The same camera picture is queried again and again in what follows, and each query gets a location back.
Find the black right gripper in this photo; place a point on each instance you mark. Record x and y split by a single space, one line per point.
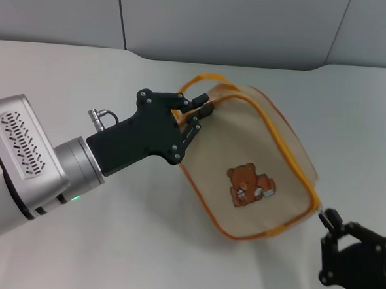
363 259

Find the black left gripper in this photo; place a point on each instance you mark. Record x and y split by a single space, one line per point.
141 134

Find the beige food bag yellow trim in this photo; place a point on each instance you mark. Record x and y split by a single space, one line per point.
255 148

